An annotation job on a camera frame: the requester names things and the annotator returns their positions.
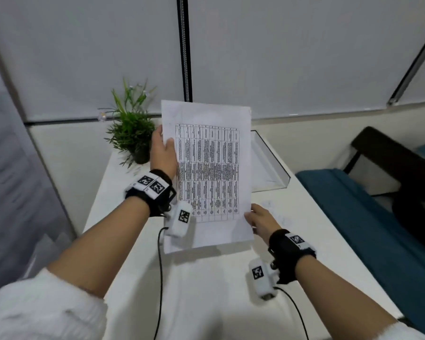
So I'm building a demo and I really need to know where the black wrist strap with markers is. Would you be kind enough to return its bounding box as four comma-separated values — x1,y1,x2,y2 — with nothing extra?
125,169,178,218
268,229,317,285

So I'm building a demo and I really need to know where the white fluffy sleeve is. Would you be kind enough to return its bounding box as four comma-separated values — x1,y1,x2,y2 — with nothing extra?
0,267,109,340
366,320,425,340

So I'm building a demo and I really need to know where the white fluffy left sleeve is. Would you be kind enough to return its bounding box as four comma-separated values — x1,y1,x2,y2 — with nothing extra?
0,267,109,340

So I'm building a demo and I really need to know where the person's left forearm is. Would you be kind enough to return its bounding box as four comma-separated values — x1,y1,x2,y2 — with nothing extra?
47,198,151,299

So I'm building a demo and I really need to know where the green potted plant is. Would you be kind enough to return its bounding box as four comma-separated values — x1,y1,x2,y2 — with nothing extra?
98,78,157,169

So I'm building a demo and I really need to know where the black camera cable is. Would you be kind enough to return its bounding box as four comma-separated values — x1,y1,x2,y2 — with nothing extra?
152,226,169,340
273,286,310,340

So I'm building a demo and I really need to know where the person's right hand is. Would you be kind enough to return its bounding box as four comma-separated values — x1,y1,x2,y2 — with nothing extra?
244,204,283,245

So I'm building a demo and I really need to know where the black vertical window frame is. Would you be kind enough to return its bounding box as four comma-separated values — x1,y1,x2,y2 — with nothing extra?
176,0,193,102

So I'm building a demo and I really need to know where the black sofa armrest frame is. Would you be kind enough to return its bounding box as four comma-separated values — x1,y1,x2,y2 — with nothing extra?
343,126,425,252

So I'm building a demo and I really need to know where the large white roller blind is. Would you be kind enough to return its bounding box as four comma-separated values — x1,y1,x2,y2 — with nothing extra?
0,0,185,125
189,0,425,119

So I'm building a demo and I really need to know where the blue sofa seat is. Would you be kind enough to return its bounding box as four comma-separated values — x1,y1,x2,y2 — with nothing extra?
295,168,425,340

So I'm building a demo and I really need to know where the white fluffy right sleeve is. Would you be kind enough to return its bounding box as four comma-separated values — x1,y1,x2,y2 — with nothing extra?
366,320,425,340

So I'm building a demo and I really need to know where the person's right forearm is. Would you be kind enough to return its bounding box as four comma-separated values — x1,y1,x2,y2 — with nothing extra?
295,256,399,340

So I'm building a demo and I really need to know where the person's left hand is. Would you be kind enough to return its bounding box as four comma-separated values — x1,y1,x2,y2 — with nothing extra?
150,124,179,180

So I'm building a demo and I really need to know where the black slanted window frame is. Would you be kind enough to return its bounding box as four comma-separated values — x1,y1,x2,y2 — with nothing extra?
387,30,425,106

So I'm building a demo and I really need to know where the clear acrylic document tray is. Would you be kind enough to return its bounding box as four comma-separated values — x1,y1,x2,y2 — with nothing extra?
250,130,292,194

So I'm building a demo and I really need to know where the white paper sheet printed table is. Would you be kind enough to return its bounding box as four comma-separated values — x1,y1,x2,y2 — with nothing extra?
161,100,254,254

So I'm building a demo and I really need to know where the grey frosted partition panel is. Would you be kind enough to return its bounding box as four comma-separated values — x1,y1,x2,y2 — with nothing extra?
0,46,76,302

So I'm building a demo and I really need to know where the white wrist camera with marker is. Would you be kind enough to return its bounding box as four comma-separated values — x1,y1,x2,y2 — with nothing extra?
248,258,280,302
163,201,194,240

